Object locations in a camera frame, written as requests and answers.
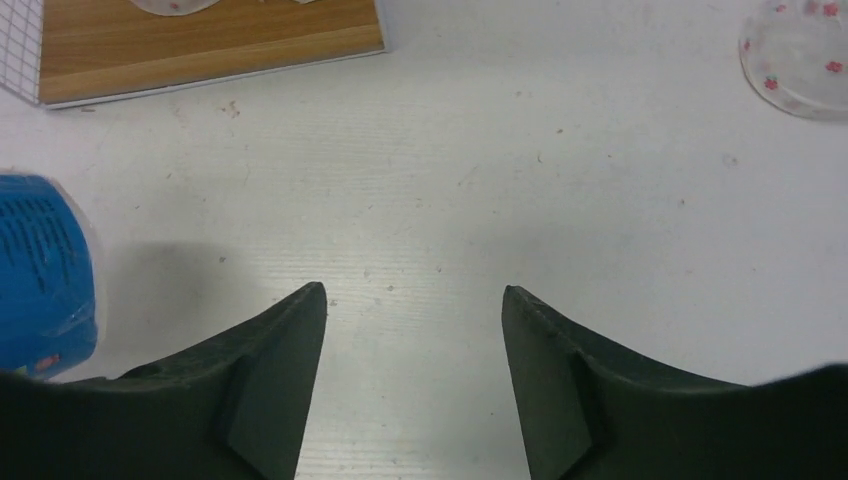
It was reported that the white wire wooden shelf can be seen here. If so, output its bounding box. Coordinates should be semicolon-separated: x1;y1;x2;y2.
1;1;389;109

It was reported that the white roll near right wall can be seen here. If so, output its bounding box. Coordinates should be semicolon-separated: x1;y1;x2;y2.
738;0;847;122

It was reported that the blue roll edge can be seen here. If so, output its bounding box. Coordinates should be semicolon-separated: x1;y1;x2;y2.
1;170;106;380

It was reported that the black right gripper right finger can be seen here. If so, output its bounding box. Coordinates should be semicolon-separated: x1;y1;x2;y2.
502;286;847;479

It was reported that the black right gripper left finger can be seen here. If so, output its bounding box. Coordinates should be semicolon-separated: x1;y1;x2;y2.
1;282;327;479

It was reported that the white dotted roll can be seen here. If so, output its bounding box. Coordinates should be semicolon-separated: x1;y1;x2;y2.
131;0;219;17

